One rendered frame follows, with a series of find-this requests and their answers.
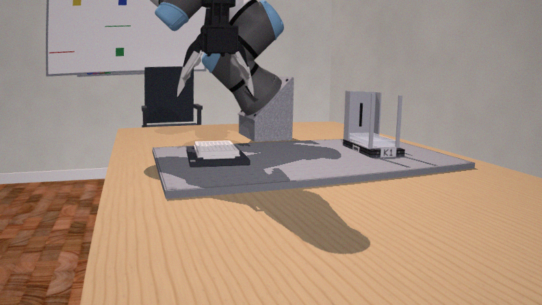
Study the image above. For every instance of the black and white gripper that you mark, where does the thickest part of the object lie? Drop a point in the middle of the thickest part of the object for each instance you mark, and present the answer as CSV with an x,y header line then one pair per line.
x,y
219,40

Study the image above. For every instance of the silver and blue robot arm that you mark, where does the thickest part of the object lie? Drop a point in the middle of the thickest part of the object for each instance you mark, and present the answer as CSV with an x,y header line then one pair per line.
x,y
259,25

